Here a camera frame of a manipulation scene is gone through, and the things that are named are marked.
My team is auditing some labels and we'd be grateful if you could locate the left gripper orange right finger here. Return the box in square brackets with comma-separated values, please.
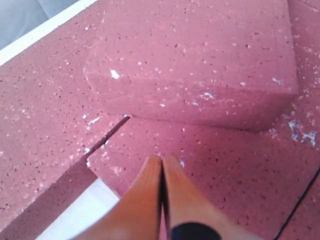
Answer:
[163, 155, 240, 240]

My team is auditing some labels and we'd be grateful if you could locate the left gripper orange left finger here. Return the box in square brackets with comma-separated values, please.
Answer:
[75, 156, 162, 240]

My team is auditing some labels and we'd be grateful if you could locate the far-right edge red brick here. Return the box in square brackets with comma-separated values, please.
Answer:
[275, 170, 320, 240]

